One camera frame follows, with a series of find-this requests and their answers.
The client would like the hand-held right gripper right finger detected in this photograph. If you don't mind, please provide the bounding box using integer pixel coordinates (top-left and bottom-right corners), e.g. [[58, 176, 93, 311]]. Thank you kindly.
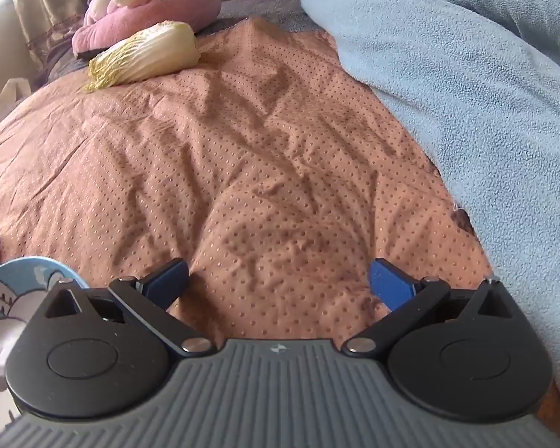
[[345, 258, 514, 358]]

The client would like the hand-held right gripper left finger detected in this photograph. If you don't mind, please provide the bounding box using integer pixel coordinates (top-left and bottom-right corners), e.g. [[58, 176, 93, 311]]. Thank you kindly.
[[44, 258, 218, 358]]

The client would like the blue cartoon plate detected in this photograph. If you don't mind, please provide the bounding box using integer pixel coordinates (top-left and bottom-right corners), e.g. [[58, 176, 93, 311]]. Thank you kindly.
[[0, 256, 89, 439]]

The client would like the brown dotted bed cover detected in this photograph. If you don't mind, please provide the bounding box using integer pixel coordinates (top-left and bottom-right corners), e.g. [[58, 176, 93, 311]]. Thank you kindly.
[[0, 16, 495, 351]]

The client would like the light blue fleece blanket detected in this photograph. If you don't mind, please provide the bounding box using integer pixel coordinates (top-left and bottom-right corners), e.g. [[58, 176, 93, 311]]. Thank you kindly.
[[300, 0, 560, 411]]

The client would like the napa cabbage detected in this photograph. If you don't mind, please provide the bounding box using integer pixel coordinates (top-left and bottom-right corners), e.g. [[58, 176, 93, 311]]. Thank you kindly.
[[83, 20, 201, 93]]

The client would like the white bag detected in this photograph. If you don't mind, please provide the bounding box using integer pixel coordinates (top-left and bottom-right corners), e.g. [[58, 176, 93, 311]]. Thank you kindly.
[[0, 79, 31, 113]]

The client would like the pink plush cushion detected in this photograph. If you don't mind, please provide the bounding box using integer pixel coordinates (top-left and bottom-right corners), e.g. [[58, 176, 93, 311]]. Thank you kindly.
[[71, 0, 222, 59]]

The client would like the beige patterned curtain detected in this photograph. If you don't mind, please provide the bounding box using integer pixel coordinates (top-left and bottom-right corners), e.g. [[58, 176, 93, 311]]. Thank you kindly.
[[9, 0, 122, 61]]

